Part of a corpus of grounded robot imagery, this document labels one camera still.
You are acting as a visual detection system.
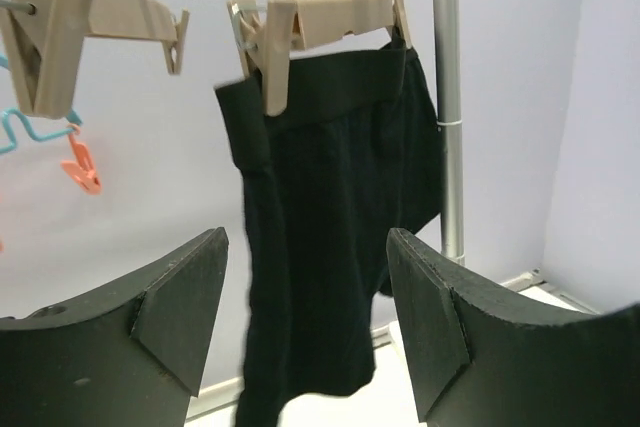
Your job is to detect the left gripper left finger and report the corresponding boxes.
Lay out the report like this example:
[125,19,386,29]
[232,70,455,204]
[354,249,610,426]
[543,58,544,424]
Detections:
[1,228,229,427]

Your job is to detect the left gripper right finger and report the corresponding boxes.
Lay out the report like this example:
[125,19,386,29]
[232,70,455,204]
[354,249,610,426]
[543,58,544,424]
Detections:
[387,229,639,427]

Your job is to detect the blue clip hanger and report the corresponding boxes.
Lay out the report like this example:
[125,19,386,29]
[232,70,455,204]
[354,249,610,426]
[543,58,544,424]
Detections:
[1,57,103,200]

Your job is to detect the black shorts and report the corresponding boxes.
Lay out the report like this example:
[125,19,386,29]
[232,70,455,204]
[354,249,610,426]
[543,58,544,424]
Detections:
[215,36,442,426]

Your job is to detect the wooden trouser hanger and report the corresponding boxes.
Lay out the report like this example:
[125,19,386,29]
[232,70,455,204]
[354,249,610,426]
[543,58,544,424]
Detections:
[227,0,412,117]
[1,0,190,119]

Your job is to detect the white clothes rack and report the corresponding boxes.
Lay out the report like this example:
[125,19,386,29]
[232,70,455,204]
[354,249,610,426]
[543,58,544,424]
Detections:
[379,0,601,348]

